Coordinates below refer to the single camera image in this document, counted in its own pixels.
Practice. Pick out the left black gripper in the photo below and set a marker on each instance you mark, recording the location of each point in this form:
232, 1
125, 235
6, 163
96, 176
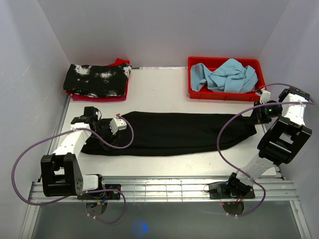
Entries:
110, 139

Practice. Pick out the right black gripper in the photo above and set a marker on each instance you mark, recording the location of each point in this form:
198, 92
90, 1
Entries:
257, 117

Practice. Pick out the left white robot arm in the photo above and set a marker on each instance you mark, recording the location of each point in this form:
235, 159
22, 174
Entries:
61, 174

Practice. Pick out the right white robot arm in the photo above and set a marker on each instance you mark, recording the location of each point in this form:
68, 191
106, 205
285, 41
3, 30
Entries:
281, 142

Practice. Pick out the magenta folded trousers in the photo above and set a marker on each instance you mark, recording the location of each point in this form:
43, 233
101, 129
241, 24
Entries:
80, 98

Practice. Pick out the light blue trousers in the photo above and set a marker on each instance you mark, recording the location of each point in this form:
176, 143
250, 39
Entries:
230, 77

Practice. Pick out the black white patterned folded trousers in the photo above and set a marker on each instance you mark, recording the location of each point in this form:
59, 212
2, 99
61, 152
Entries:
97, 81

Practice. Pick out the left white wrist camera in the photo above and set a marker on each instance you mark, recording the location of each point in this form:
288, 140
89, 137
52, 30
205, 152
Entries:
117, 124

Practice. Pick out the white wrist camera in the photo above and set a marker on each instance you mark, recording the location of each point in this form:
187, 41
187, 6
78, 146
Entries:
264, 95
117, 124

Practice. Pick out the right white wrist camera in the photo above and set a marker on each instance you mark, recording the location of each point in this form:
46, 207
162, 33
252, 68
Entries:
264, 95

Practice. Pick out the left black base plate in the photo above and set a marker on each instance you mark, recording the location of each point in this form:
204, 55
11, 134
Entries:
111, 195

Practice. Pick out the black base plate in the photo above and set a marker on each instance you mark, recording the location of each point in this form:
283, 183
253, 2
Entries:
111, 195
221, 190

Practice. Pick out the aluminium frame rail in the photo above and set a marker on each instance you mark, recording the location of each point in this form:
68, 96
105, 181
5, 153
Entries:
167, 198

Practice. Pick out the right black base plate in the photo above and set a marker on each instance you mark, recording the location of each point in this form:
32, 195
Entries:
221, 190

